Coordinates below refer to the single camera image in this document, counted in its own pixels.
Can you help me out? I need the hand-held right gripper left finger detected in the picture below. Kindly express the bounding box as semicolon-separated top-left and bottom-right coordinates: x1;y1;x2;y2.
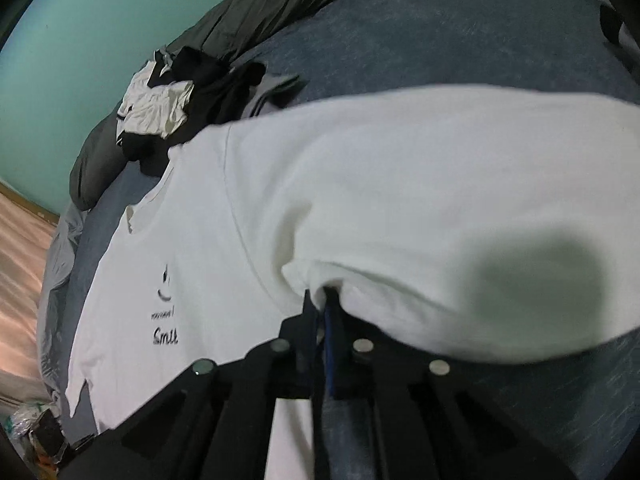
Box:
60;291;321;480

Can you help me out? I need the clear plastic bag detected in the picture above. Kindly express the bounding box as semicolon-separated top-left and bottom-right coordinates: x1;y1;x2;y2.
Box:
7;400;68;466

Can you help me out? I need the light grey blanket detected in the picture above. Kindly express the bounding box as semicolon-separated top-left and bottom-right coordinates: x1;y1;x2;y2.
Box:
37;205;91;401

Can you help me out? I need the white garment with black trim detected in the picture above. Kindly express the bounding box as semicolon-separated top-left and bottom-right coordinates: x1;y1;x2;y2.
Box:
117;60;195;140

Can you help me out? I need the folded grey garment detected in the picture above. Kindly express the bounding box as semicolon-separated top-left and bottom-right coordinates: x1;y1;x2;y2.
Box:
615;25;640;71

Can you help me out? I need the pile of unfolded clothes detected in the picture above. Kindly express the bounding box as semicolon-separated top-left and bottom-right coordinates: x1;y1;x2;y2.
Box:
116;46;267;176

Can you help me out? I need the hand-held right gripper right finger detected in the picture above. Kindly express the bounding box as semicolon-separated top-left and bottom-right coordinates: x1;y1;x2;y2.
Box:
322;289;576;480

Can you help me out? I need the dark grey rolled duvet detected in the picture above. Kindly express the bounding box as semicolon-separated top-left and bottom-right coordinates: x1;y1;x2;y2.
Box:
69;0;481;210

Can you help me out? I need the pink curtain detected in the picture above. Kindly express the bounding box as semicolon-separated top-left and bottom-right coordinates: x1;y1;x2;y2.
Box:
0;190;63;401

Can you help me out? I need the folded black garment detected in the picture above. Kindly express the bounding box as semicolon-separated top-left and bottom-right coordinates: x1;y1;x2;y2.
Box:
597;2;626;46

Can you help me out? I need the white long-sleeve shirt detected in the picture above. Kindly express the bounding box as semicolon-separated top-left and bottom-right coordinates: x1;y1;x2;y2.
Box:
65;85;640;480

